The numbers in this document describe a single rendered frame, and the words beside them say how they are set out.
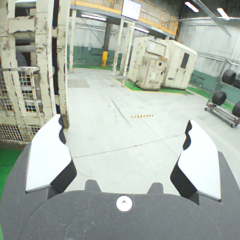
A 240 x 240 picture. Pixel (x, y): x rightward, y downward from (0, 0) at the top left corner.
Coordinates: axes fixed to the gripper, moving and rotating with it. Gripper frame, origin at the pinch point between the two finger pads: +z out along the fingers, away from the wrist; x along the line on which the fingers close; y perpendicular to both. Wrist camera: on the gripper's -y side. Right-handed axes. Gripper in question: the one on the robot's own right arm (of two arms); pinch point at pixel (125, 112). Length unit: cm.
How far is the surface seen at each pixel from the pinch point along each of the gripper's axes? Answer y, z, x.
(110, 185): 106, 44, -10
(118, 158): 107, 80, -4
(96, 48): -57, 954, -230
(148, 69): 39, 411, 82
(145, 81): 83, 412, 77
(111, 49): -50, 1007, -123
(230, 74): 3, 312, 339
